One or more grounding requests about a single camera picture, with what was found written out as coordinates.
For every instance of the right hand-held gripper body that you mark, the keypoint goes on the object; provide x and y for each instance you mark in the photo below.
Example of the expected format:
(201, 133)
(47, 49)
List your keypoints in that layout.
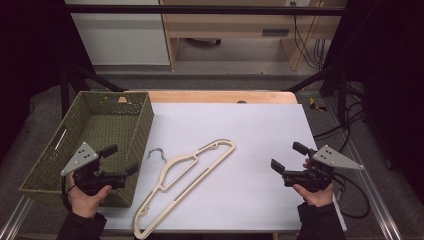
(333, 158)

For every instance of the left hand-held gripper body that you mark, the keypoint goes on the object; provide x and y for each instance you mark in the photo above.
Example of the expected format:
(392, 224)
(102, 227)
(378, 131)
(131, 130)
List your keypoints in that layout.
(81, 156)

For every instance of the green woven basket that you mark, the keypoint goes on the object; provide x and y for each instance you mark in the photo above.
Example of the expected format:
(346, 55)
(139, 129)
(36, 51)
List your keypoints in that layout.
(100, 128)

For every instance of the beige clothes hanger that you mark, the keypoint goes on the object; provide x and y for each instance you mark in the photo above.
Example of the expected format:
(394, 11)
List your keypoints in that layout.
(173, 161)

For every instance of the person's right hand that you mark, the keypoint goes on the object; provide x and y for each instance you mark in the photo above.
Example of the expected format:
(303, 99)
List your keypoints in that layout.
(318, 198)

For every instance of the person's left hand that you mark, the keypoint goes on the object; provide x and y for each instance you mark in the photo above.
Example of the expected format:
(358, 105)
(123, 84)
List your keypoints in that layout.
(86, 203)

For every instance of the white sheet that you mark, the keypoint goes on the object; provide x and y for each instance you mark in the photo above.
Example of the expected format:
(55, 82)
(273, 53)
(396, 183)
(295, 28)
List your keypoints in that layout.
(253, 140)

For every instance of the yellow and black tool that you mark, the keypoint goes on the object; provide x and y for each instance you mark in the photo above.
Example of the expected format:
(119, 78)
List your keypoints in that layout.
(315, 105)

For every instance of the black metal stand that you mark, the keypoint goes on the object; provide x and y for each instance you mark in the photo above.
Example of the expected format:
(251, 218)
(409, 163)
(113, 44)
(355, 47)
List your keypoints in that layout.
(65, 90)
(333, 83)

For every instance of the dark curtain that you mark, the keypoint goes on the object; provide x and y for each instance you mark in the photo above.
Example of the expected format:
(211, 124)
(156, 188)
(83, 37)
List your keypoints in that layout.
(30, 50)
(390, 66)

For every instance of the white cabinet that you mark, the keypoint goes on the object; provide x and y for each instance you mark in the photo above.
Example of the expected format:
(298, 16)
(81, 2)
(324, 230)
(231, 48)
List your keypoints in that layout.
(123, 40)

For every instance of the black metal crossbar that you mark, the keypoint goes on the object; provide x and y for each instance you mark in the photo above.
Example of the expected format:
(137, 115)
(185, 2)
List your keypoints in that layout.
(200, 10)

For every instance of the aluminium rail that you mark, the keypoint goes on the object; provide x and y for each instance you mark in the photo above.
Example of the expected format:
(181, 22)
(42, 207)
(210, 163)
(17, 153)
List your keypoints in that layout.
(370, 186)
(15, 220)

